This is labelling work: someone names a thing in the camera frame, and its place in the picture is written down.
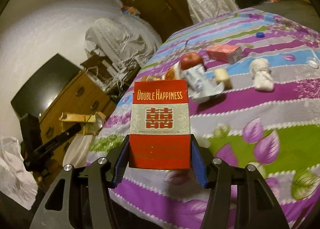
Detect red cigarette carton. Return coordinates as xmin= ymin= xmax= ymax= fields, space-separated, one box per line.
xmin=129 ymin=80 xmax=191 ymax=170

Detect white plastic bucket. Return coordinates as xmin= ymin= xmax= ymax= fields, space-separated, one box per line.
xmin=62 ymin=134 xmax=94 ymax=168

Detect black flat television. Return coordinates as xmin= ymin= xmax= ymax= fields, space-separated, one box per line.
xmin=11 ymin=54 xmax=80 ymax=118

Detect wooden drawer dresser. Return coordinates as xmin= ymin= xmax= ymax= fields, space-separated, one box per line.
xmin=39 ymin=71 xmax=116 ymax=143

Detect white crumpled tissue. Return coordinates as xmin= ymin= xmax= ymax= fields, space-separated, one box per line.
xmin=249 ymin=58 xmax=274 ymax=92

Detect yellow plastic wrapper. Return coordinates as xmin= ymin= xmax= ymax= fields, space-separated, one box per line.
xmin=141 ymin=75 xmax=162 ymax=82

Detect colourful striped bedspread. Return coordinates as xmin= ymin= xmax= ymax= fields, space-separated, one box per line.
xmin=87 ymin=8 xmax=319 ymax=228

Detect white flat medicine box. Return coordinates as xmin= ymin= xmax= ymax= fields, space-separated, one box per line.
xmin=182 ymin=64 xmax=225 ymax=104

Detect beige sponge block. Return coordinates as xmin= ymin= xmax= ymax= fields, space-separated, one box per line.
xmin=214 ymin=68 xmax=232 ymax=89

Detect grey striped draped cloth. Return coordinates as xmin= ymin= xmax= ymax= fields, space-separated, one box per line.
xmin=84 ymin=15 xmax=162 ymax=69

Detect pink red carton box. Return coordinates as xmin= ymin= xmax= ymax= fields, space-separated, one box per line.
xmin=206 ymin=44 xmax=244 ymax=64

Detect orange white snack packet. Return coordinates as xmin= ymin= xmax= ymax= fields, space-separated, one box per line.
xmin=163 ymin=62 xmax=182 ymax=80

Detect red apple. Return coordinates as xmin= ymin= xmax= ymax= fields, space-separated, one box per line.
xmin=180 ymin=52 xmax=204 ymax=70

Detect blue bottle cap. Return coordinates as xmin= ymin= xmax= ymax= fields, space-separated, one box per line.
xmin=256 ymin=32 xmax=265 ymax=38

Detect grey mattress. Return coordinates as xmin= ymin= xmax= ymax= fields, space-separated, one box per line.
xmin=253 ymin=0 xmax=320 ymax=32

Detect tangled white cables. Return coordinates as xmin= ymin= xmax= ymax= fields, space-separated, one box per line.
xmin=100 ymin=56 xmax=136 ymax=95

